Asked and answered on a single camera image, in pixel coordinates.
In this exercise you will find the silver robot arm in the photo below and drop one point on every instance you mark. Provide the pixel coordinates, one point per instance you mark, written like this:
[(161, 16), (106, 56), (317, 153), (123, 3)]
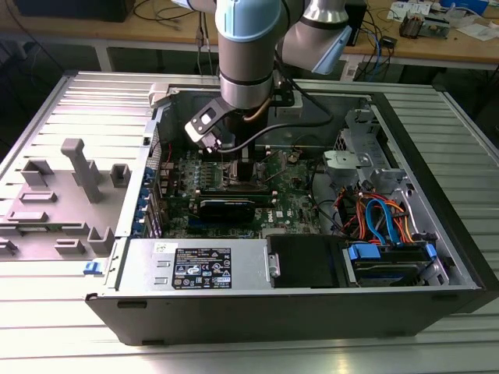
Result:
[(245, 58)]

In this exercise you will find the metal CPU socket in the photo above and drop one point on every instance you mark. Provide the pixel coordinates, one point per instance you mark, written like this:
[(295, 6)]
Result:
[(231, 173)]

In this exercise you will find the blue expansion slot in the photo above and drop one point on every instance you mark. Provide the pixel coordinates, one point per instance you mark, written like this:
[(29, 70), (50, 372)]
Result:
[(197, 224)]

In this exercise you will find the green motherboard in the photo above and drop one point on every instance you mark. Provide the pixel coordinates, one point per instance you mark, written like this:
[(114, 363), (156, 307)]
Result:
[(290, 198)]

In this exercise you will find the black graphics card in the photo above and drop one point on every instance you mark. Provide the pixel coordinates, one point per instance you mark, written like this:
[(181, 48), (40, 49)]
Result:
[(228, 212)]

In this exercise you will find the grey case latch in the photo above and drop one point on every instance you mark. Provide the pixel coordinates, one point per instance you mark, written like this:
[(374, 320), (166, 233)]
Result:
[(160, 95)]

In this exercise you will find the white code sheet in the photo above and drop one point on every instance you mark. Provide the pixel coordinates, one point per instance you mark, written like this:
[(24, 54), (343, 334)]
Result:
[(351, 70)]

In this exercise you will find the blue card retainer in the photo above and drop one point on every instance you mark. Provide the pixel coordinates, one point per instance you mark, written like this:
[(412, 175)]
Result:
[(140, 206)]

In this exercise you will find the silver metal latch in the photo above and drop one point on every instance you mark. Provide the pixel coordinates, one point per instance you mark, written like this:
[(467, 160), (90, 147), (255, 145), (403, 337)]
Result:
[(273, 265)]

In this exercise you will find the silver power supply unit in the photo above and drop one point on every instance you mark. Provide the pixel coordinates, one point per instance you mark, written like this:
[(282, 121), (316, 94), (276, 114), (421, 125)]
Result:
[(249, 269)]

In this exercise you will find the black tower box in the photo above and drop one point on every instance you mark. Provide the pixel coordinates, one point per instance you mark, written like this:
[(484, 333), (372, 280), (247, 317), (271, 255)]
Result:
[(358, 19)]

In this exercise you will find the small black adapter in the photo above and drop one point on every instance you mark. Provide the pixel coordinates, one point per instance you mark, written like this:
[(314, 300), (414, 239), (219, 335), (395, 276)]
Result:
[(388, 41)]

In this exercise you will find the hard disk in blue carrier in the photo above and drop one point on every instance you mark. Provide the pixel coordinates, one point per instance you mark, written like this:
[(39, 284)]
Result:
[(364, 252)]

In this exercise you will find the silver disk bay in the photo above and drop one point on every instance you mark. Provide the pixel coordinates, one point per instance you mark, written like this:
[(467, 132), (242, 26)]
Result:
[(417, 198)]

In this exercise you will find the wooden desk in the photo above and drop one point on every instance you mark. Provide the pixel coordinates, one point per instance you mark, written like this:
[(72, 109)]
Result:
[(78, 29)]

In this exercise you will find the black PC case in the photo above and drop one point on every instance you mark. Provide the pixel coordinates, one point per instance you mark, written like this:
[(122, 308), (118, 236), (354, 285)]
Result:
[(273, 319)]

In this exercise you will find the copper fin heat sink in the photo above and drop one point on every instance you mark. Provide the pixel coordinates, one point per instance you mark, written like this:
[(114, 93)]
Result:
[(411, 25)]

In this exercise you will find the white paper sheet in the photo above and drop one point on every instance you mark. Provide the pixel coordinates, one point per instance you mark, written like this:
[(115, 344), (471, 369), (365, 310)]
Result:
[(405, 8), (477, 32)]

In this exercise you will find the large black box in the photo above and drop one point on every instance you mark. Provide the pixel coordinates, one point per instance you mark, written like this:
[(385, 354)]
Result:
[(78, 9)]

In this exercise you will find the grey parts rack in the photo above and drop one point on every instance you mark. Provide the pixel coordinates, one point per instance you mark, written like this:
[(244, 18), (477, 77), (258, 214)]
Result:
[(58, 218)]

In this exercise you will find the blue plastic latch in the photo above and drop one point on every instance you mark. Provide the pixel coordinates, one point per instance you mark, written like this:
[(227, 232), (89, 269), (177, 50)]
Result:
[(92, 268)]

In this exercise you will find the grey metal device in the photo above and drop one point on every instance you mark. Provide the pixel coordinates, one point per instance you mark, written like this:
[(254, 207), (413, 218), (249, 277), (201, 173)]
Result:
[(436, 27)]

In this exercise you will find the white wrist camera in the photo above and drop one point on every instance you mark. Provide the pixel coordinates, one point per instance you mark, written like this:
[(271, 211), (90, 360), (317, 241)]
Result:
[(195, 130)]

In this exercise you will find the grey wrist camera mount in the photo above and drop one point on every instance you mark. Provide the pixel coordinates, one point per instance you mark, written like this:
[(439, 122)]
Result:
[(288, 105)]

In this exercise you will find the silver metal bracket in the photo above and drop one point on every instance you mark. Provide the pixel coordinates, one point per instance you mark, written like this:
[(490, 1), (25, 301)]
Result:
[(339, 159)]

